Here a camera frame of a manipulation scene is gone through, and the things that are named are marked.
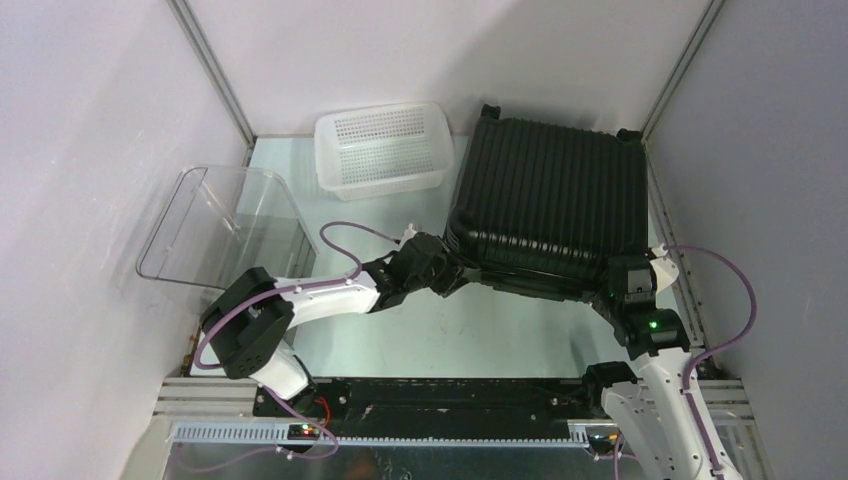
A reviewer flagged black ribbed hard-shell suitcase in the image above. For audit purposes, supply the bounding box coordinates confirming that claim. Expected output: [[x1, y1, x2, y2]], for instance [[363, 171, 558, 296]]
[[443, 104, 648, 301]]

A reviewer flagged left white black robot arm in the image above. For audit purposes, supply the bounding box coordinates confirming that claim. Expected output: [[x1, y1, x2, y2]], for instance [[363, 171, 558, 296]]
[[195, 232, 467, 417]]

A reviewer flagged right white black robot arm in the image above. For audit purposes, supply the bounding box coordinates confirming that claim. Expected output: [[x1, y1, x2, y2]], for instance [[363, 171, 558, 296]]
[[581, 256, 740, 479]]

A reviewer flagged white perforated plastic basket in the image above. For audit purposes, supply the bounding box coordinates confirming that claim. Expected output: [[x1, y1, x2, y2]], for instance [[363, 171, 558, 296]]
[[314, 102, 455, 201]]

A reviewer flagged clear acrylic bin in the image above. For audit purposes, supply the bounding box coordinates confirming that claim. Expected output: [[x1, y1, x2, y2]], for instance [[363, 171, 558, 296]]
[[136, 166, 317, 290]]

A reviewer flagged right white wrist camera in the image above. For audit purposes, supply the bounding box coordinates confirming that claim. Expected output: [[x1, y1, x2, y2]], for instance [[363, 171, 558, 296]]
[[648, 243, 680, 292]]

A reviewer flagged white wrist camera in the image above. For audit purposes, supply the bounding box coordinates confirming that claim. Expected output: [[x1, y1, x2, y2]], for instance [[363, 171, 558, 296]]
[[398, 223, 420, 247], [648, 243, 680, 292]]

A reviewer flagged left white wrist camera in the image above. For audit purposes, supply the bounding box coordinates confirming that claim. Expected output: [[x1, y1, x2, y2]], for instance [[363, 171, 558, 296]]
[[398, 223, 420, 247]]

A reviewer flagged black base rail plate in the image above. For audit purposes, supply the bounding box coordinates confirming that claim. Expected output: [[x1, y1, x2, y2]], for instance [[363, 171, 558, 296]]
[[294, 366, 635, 441]]

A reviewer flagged aluminium frame rail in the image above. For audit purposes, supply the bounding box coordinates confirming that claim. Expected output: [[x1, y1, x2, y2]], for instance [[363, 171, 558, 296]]
[[155, 377, 757, 452]]

